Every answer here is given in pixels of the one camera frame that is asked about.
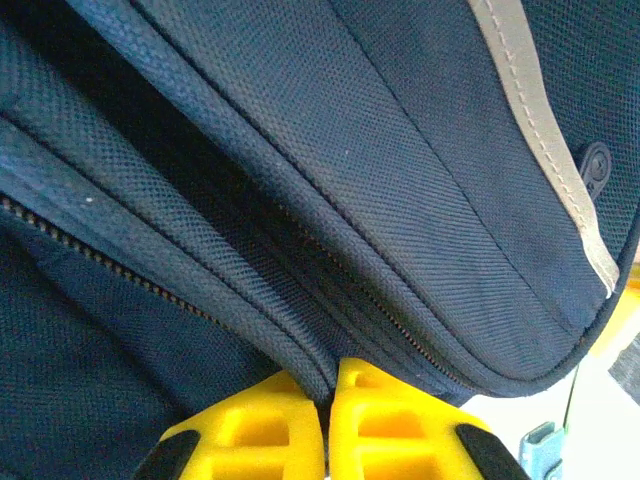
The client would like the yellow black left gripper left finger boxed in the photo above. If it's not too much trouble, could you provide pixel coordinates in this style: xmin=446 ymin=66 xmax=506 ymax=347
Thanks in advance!
xmin=132 ymin=369 xmax=326 ymax=480

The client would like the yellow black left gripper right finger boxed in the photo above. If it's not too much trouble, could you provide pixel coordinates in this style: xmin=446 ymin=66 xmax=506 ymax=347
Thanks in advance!
xmin=327 ymin=357 xmax=531 ymax=480

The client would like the navy blue backpack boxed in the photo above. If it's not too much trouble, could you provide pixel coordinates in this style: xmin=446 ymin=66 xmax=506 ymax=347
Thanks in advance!
xmin=0 ymin=0 xmax=640 ymax=480

